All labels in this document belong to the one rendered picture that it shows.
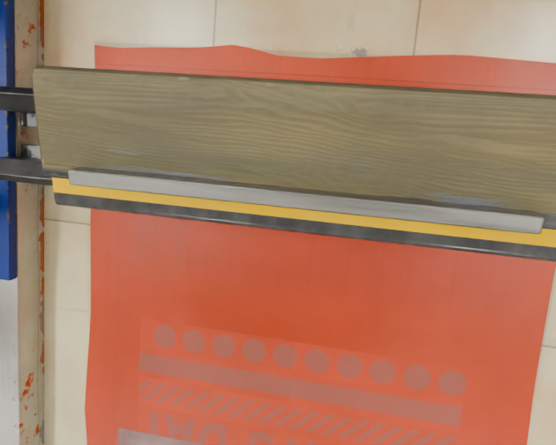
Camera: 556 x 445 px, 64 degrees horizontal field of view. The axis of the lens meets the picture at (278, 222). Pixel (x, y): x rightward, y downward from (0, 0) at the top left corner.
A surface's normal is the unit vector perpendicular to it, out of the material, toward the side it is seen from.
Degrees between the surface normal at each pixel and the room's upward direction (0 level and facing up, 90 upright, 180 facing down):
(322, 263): 0
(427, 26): 0
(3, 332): 0
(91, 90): 9
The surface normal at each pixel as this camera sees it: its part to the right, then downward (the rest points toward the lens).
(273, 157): -0.19, 0.30
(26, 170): -0.07, -0.59
